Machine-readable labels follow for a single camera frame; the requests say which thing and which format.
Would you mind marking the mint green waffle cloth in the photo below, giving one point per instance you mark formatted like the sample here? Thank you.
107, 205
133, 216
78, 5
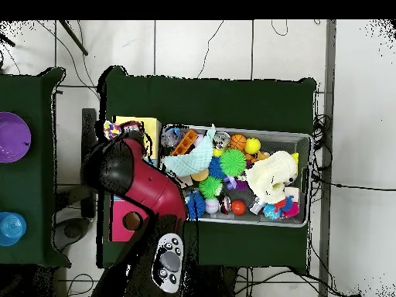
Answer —
192, 161

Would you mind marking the white colourful spotted cloth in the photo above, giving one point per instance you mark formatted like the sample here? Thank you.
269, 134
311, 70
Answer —
111, 130

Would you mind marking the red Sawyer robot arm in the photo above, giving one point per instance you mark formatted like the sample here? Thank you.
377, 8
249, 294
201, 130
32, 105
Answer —
142, 185

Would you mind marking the wooden three-hole box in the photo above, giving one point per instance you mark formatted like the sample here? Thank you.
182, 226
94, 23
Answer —
151, 127

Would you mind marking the clear mesh bin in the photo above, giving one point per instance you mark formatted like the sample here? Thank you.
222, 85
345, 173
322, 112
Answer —
303, 148

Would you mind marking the round wooden disc toy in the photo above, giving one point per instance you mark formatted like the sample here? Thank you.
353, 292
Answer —
199, 175

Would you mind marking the silver drink can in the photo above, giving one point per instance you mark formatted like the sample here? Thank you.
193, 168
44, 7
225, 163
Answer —
221, 139

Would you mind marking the green spiky ball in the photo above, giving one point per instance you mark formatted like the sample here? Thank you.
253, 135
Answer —
232, 162

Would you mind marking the large blue spiky ball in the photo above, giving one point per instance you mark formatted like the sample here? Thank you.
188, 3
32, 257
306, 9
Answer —
197, 205

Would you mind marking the small orange basketball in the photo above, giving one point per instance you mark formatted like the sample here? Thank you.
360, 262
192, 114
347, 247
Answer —
237, 142

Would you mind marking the yellow ball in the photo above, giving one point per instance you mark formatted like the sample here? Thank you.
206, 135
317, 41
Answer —
252, 146

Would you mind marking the red-orange ball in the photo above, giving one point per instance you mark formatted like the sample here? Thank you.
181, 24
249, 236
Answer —
238, 207

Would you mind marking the cream waffle cloth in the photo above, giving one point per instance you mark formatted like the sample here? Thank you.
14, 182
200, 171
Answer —
272, 173

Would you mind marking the black panel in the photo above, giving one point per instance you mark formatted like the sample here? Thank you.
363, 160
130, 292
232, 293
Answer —
89, 127

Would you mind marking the green side table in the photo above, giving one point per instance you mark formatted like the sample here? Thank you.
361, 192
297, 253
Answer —
37, 185

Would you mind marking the black rod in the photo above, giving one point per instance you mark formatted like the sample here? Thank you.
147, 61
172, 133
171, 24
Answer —
74, 38

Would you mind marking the purple bowl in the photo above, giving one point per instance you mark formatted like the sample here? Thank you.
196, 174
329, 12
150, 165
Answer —
12, 137

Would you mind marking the blue bowl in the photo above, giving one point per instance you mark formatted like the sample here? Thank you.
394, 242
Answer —
11, 229

